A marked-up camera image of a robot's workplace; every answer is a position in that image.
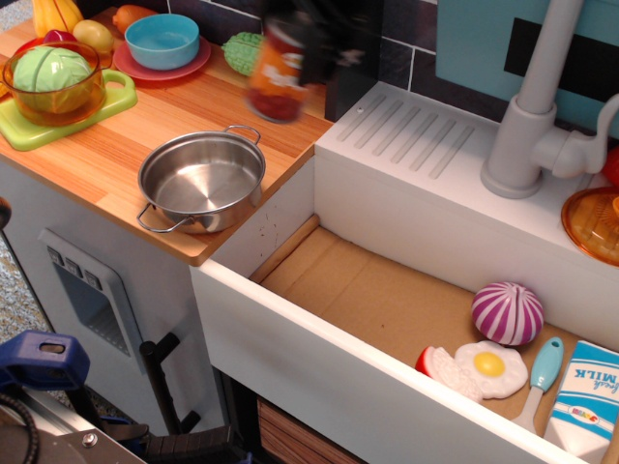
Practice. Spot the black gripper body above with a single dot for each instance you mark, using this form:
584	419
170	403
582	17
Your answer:
313	18

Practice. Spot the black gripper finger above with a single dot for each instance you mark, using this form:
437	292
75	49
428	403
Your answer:
319	63

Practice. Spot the orange beans can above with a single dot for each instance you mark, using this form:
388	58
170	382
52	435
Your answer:
275	92

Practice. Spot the stainless steel pot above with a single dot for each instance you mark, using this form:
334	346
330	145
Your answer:
204	181

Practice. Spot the amber transparent pot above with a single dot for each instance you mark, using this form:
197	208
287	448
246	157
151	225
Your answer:
42	118

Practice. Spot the green bitter melon toy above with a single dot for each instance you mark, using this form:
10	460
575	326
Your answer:
241	52

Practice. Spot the pink plastic plate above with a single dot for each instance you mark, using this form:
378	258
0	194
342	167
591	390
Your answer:
124	63

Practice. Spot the blue plastic bowl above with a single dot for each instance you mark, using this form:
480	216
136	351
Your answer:
163	42

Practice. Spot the orange toy vegetable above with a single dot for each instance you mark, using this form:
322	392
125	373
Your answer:
127	15

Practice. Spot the wooden counter cabinet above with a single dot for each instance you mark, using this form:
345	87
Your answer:
83	187

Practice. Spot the grey toy faucet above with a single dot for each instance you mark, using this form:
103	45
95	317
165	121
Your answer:
527	141

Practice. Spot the yellow potato toy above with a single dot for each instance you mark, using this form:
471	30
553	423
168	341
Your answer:
95	34

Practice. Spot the white toy sink unit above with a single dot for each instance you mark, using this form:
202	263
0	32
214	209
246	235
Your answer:
398	175

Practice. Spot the cardboard sheet in sink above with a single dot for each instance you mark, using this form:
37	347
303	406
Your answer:
395	309

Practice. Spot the red toy vegetable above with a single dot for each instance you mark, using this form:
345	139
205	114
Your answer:
54	38

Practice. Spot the yellow pepper toy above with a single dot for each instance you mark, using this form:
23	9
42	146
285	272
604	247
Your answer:
61	15

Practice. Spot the green cabbage toy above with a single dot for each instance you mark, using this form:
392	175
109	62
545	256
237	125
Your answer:
50	79

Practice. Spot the red toy tomato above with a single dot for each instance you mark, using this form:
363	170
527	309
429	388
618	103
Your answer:
611	166

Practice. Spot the green cutting board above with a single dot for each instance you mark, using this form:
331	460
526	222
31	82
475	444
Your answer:
23	135

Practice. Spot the amber transparent lid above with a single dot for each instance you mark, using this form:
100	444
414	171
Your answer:
590	219

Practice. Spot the purple striped onion toy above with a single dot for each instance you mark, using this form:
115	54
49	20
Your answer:
507	313

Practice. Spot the grey dishwasher panel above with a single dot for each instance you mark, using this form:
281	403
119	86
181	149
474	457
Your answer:
100	313

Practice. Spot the red white food slice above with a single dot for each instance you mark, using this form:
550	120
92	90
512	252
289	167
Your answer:
437	364

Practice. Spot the fried egg toy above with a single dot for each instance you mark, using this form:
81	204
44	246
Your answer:
498	371

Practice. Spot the wooden drawer front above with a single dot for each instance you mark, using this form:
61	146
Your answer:
291	441

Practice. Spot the blue clamp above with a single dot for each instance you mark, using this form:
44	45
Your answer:
43	361

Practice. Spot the toy milk carton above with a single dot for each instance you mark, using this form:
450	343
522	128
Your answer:
585	410

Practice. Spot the black vertical post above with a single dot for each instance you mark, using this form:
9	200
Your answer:
357	42

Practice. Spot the black cabinet handle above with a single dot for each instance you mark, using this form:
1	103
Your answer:
153	354

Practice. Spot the blue handled spatula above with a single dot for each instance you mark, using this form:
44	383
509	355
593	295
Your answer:
544	372

